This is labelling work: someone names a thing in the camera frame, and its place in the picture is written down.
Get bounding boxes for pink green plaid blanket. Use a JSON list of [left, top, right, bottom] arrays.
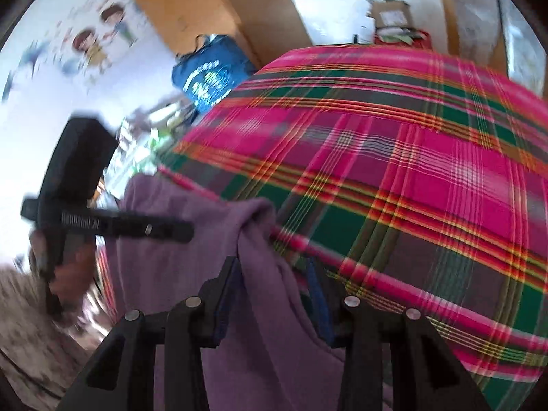
[[96, 44, 548, 411]]

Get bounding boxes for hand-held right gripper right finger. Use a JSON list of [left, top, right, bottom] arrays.
[[305, 259, 489, 411]]

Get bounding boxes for cardboard box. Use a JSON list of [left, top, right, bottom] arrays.
[[365, 0, 412, 34]]

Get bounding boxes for door frame with plastic curtain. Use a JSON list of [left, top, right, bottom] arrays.
[[432, 0, 548, 96]]

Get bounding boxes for cartoon wall stickers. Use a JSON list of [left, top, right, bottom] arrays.
[[0, 2, 138, 104]]

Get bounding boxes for person's floral clothing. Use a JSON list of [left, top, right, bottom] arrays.
[[0, 265, 109, 411]]

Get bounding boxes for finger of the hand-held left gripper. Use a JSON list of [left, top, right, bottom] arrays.
[[61, 211, 194, 242]]

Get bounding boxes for blue printed bag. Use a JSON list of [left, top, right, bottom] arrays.
[[171, 34, 258, 115]]

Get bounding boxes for purple sweater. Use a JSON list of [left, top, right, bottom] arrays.
[[105, 175, 395, 411]]

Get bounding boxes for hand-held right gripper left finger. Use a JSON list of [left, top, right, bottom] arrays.
[[58, 257, 240, 411]]

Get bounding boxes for person's left hand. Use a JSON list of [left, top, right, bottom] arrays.
[[29, 228, 98, 310]]

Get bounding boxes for wooden wardrobe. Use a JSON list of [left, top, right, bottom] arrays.
[[115, 0, 314, 68]]

